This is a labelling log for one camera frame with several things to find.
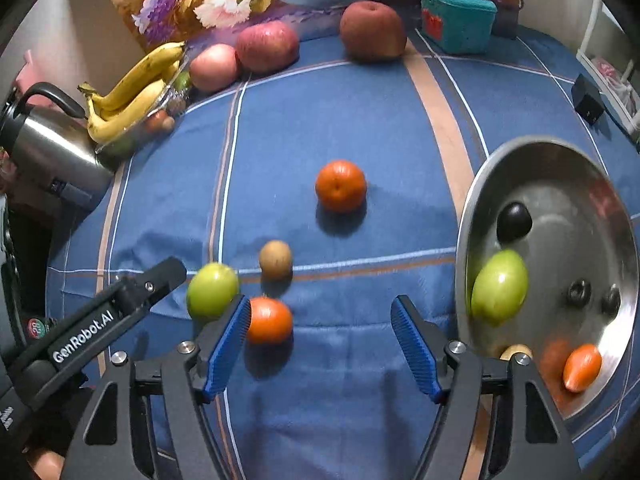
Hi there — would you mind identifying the large orange mandarin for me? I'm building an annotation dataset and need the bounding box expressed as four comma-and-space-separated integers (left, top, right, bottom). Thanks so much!
315, 160, 368, 213

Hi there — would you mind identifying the stainless steel bowl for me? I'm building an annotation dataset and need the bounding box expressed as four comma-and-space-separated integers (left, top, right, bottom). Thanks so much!
455, 135, 640, 421

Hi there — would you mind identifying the stainless steel kettle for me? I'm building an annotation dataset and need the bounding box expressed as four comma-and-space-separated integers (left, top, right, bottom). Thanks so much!
0, 82, 117, 207

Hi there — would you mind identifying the black plum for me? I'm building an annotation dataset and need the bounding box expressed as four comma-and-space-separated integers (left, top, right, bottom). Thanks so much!
496, 202, 533, 243

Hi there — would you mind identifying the green jujube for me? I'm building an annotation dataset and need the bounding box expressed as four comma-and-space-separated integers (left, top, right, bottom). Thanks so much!
470, 249, 530, 325
186, 262, 241, 322

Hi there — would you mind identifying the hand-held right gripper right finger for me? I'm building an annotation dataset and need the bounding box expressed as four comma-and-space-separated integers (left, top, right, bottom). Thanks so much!
390, 295, 583, 480

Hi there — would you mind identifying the black power adapter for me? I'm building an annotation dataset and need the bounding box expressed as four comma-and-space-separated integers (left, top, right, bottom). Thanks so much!
571, 73, 605, 124

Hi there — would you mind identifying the white chair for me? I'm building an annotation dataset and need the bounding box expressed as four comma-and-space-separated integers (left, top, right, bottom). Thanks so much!
575, 0, 640, 147

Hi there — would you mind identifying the pink apple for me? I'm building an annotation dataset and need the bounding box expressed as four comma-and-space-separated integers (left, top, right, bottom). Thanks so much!
189, 44, 240, 92

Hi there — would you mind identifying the clear glass fruit tray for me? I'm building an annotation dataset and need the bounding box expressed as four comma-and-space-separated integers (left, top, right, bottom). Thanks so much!
94, 71, 192, 157

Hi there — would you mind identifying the small dark fruit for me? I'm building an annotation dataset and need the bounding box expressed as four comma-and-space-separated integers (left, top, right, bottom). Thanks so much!
600, 284, 622, 317
566, 280, 593, 307

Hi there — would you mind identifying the pink plastic bag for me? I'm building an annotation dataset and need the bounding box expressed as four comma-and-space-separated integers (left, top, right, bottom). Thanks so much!
592, 57, 640, 117

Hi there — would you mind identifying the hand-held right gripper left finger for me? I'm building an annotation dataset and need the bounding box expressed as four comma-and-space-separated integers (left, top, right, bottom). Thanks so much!
60, 294, 252, 480

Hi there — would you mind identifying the teal plastic box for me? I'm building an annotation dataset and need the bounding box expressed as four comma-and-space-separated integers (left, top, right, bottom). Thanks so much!
419, 0, 498, 55

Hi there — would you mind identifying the yellow banana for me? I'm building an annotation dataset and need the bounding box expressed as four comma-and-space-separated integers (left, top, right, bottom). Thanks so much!
86, 79, 170, 144
79, 41, 187, 112

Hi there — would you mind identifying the blue plaid tablecloth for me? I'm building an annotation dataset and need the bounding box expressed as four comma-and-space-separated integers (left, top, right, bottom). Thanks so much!
45, 25, 640, 480

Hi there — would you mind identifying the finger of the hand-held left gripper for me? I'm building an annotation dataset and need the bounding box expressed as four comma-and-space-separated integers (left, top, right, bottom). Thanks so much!
107, 256, 187, 321

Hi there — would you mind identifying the person's left hand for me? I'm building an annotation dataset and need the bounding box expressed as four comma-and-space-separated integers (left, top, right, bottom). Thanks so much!
25, 447, 67, 480

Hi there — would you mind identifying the dark red apple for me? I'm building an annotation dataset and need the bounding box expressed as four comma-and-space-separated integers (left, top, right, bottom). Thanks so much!
340, 1, 407, 62

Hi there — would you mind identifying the small orange fruit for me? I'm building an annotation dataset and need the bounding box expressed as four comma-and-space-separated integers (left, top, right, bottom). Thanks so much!
145, 110, 176, 134

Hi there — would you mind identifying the small brown kiwi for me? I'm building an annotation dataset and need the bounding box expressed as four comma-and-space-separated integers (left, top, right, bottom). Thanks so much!
259, 240, 293, 281

